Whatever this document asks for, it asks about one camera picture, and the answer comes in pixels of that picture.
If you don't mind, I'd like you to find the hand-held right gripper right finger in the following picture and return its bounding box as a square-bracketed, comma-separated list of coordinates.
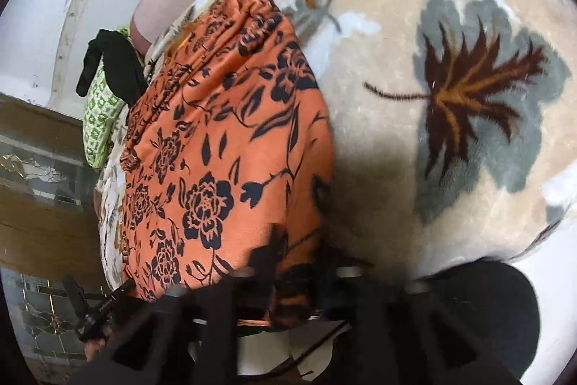
[314, 251, 524, 385]

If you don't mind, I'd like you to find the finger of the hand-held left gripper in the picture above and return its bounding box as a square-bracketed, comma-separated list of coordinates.
[105, 278, 137, 307]

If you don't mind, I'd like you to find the orange floral garment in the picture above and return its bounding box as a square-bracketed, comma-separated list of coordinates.
[119, 0, 336, 329]

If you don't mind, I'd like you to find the black cloth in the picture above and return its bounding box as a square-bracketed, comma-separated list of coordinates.
[76, 29, 149, 106]

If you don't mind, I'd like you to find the person's left hand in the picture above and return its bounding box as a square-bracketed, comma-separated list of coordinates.
[85, 337, 111, 363]

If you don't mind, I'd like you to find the wooden glass-door cabinet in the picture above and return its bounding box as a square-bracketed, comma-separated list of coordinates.
[0, 92, 118, 381]

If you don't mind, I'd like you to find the green white patterned cloth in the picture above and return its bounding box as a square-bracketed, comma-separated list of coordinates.
[83, 29, 147, 169]

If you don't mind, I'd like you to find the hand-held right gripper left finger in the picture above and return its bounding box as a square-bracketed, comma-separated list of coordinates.
[85, 226, 290, 385]

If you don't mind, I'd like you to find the leaf print fleece blanket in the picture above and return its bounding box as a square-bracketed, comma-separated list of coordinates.
[94, 0, 577, 305]

